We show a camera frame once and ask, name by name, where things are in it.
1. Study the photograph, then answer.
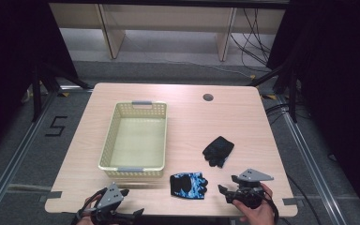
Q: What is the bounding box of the dark curtain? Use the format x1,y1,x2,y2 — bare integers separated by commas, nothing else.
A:
266,0,360,224
0,0,79,160

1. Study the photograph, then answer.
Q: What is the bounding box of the black metal stand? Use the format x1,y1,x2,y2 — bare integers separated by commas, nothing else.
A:
247,61,299,124
29,61,94,123

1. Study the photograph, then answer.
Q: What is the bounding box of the aluminium floor rail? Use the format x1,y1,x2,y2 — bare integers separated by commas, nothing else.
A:
276,93,348,225
0,90,59,221

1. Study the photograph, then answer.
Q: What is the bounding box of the person's left hand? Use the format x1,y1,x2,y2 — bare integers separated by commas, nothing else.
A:
75,193,103,225

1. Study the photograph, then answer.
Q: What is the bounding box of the light wooden shelf unit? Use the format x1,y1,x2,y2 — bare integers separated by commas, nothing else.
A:
49,2,287,63

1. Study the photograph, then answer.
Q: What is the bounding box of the person's right hand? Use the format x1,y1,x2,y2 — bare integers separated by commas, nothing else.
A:
232,182,277,225

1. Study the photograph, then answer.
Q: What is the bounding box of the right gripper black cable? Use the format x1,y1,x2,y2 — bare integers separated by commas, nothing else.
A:
262,188,280,225

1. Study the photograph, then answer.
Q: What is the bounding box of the black floor cable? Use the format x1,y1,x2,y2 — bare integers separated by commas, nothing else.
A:
285,173,323,225

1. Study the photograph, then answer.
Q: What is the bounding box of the cream plastic basket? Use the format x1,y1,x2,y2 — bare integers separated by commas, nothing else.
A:
97,99,168,179

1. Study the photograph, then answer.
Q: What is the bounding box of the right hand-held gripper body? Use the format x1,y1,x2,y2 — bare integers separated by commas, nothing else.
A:
225,168,275,210

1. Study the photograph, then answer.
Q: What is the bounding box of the white floor cable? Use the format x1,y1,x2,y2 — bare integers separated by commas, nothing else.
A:
127,57,256,80

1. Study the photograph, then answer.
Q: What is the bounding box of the blue black patterned glove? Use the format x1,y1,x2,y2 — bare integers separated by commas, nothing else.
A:
169,172,209,200

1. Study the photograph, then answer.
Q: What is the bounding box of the bundle of black cables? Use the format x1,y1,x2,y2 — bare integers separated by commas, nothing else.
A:
230,7,274,68

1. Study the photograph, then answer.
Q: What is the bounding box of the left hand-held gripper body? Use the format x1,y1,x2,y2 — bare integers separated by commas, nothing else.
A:
91,182,135,225

